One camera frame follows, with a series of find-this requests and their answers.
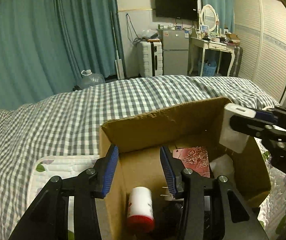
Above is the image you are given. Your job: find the red capped white bottle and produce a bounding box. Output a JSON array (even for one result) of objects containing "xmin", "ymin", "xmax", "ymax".
[{"xmin": 127, "ymin": 186, "xmax": 155, "ymax": 234}]

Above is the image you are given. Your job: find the white power adapter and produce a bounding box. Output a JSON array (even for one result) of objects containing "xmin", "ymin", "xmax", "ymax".
[{"xmin": 219, "ymin": 103, "xmax": 256, "ymax": 153}]

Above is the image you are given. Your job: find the clear water jug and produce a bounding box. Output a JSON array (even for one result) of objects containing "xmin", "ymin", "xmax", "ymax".
[{"xmin": 73, "ymin": 69, "xmax": 105, "ymax": 91}]

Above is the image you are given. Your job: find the green window curtain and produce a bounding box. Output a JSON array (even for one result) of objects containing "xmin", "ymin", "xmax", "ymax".
[{"xmin": 199, "ymin": 0, "xmax": 235, "ymax": 34}]

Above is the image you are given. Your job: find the white mop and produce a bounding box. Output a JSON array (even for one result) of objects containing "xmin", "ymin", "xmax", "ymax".
[{"xmin": 110, "ymin": 11, "xmax": 125, "ymax": 80}]

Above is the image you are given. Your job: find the oval white vanity mirror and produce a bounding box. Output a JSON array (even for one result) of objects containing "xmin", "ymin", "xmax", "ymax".
[{"xmin": 200, "ymin": 4, "xmax": 219, "ymax": 31}]

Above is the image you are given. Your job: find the large green curtain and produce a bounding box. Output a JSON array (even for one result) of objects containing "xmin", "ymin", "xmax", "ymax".
[{"xmin": 0, "ymin": 0, "xmax": 122, "ymax": 110}]

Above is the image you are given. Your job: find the open cardboard box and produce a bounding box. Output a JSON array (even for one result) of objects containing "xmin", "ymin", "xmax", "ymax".
[{"xmin": 100, "ymin": 98, "xmax": 271, "ymax": 239}]

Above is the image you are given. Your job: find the white dressing table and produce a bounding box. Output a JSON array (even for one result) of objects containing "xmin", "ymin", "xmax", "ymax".
[{"xmin": 190, "ymin": 35, "xmax": 235, "ymax": 76}]

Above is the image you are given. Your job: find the white floral quilt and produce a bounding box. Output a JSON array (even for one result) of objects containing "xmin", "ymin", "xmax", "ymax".
[{"xmin": 27, "ymin": 139, "xmax": 286, "ymax": 239}]

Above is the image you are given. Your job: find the dark patterned suitcase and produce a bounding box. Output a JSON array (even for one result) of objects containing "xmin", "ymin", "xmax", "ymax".
[{"xmin": 230, "ymin": 46, "xmax": 243, "ymax": 77}]

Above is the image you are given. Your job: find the white louvered wardrobe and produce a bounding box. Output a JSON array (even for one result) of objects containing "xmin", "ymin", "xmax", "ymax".
[{"xmin": 234, "ymin": 0, "xmax": 286, "ymax": 103}]

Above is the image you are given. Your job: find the silver mini fridge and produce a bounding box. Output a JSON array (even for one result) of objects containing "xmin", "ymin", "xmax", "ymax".
[{"xmin": 158, "ymin": 29, "xmax": 189, "ymax": 75}]

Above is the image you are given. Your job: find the black wall television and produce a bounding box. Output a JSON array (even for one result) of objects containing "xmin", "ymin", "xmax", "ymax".
[{"xmin": 155, "ymin": 0, "xmax": 198, "ymax": 21}]

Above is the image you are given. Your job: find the blue laundry basket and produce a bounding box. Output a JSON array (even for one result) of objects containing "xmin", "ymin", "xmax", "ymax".
[{"xmin": 202, "ymin": 60, "xmax": 217, "ymax": 76}]

